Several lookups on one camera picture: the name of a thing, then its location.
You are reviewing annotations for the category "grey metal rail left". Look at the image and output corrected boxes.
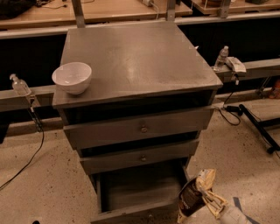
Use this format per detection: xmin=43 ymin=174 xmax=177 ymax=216
xmin=0 ymin=85 xmax=55 ymax=112

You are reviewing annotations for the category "brown chip bag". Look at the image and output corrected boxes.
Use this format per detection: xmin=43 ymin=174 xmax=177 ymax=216
xmin=177 ymin=169 xmax=216 ymax=224

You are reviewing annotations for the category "black stand leg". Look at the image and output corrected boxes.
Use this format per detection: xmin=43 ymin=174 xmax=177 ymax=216
xmin=239 ymin=104 xmax=280 ymax=154

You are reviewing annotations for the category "wooden background table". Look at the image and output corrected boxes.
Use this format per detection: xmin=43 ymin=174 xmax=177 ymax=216
xmin=0 ymin=0 xmax=193 ymax=31

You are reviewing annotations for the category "top grey drawer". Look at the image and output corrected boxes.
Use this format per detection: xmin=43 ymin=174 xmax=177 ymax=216
xmin=64 ymin=106 xmax=214 ymax=150

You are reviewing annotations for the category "white ceramic bowl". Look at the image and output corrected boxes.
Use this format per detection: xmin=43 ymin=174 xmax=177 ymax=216
xmin=52 ymin=62 xmax=92 ymax=95

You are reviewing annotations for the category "clear hand sanitizer bottle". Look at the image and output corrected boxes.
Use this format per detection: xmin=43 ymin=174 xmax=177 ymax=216
xmin=10 ymin=73 xmax=32 ymax=96

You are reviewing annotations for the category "black power adapter with cable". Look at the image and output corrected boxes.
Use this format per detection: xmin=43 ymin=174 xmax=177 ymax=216
xmin=216 ymin=93 xmax=243 ymax=126

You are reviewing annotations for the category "white folded paper packet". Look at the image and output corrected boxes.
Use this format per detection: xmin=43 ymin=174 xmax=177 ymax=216
xmin=226 ymin=57 xmax=247 ymax=73

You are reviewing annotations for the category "bottom grey open drawer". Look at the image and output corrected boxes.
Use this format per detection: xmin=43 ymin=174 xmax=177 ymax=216
xmin=91 ymin=160 xmax=187 ymax=224

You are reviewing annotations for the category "blue tape cross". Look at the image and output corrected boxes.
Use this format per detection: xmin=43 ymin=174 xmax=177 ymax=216
xmin=233 ymin=197 xmax=261 ymax=224

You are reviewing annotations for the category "grey wooden drawer cabinet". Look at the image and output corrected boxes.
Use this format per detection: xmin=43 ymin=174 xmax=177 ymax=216
xmin=52 ymin=21 xmax=224 ymax=224

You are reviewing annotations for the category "clear plastic water bottle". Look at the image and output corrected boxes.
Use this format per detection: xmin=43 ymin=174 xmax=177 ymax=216
xmin=213 ymin=45 xmax=228 ymax=71

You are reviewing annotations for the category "grey metal rail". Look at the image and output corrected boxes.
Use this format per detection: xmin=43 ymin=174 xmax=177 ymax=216
xmin=0 ymin=85 xmax=55 ymax=112
xmin=216 ymin=59 xmax=280 ymax=83

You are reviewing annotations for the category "grey metal rail right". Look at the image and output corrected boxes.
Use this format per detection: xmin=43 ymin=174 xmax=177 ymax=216
xmin=216 ymin=59 xmax=280 ymax=83

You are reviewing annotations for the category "middle grey drawer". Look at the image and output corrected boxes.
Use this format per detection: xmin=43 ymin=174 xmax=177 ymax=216
xmin=80 ymin=139 xmax=199 ymax=175

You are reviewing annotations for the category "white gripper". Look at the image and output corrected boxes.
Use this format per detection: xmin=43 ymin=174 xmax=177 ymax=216
xmin=196 ymin=178 xmax=253 ymax=224

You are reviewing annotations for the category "black floor cable left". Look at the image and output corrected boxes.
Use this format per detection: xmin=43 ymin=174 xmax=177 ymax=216
xmin=0 ymin=108 xmax=46 ymax=191

